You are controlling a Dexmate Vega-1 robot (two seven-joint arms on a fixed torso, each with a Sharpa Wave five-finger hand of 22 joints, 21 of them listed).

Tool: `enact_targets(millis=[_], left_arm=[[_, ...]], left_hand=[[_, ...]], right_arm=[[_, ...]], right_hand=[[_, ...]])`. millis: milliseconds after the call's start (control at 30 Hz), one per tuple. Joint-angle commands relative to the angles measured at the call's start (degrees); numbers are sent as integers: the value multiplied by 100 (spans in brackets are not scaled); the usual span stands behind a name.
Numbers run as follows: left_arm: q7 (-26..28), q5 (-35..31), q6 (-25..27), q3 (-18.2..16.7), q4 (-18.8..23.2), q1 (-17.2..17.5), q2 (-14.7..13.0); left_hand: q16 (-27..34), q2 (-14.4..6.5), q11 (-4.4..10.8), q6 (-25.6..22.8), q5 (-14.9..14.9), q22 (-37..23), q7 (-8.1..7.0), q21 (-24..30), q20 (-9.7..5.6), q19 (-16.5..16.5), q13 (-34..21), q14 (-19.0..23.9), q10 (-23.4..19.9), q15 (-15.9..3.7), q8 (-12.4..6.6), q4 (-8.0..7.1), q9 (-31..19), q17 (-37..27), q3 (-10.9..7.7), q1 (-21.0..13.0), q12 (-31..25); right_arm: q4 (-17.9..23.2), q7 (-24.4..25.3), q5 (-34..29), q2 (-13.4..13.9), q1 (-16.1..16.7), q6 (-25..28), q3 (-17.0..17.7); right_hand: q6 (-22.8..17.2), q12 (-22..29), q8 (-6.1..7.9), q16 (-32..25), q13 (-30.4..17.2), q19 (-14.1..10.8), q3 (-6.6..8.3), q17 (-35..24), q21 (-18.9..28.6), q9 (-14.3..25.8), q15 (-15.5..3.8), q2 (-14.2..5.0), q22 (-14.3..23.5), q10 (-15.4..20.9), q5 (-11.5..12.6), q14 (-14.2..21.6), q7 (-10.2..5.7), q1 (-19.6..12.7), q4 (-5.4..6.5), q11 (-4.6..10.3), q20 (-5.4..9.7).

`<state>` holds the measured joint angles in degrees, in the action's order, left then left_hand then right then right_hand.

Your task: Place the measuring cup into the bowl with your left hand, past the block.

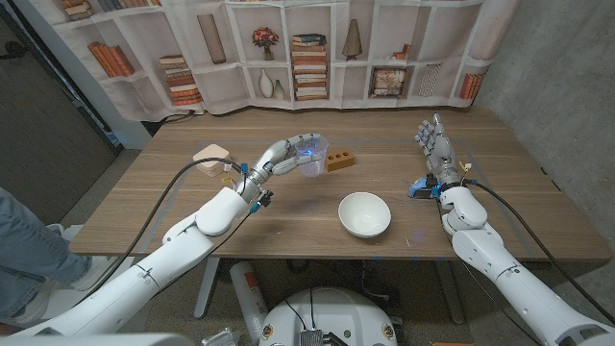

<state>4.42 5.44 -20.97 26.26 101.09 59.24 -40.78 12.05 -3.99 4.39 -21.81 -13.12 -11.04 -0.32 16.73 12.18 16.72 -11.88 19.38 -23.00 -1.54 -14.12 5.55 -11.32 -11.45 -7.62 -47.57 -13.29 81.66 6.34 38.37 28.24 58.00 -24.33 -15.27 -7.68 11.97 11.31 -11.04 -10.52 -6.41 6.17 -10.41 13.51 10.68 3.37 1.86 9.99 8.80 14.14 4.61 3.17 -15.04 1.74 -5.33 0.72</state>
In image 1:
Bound blue black right wrist camera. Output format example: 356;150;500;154
407;176;441;200

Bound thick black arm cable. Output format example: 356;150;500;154
463;178;615;326
71;157;244;309

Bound brown brick block with holes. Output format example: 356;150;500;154
324;148;357;173

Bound clear plastic measuring cup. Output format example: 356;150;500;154
293;133;331;178

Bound black cable behind table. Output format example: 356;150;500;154
158;109;197;126

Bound black door handle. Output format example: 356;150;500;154
0;40;28;62

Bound grey table leg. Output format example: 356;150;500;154
193;258;221;320
434;259;466;326

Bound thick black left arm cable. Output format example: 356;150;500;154
71;157;244;309

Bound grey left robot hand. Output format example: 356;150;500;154
234;133;323;203

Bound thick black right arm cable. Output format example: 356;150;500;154
463;178;615;326

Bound blue black left wrist camera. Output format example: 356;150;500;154
248;189;275;214

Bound dark grey door panel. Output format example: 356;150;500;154
0;9;121;225

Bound white floor platform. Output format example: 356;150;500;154
36;222;145;318

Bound printed bookshelf backdrop cloth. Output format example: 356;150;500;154
45;0;523;123

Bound silver metal bracket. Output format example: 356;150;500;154
201;327;241;346

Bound person leg in blue jeans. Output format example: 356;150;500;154
0;185;93;318

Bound silver heatsink module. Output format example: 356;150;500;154
300;329;350;346

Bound white ceramic bowl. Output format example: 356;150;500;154
337;191;392;239

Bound white cylinder with orange label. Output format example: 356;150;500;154
229;260;269;345

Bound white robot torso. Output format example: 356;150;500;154
258;286;399;346

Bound blue black wrist camera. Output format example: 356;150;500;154
407;176;441;200
248;189;275;214

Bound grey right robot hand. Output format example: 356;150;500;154
414;112;462;187

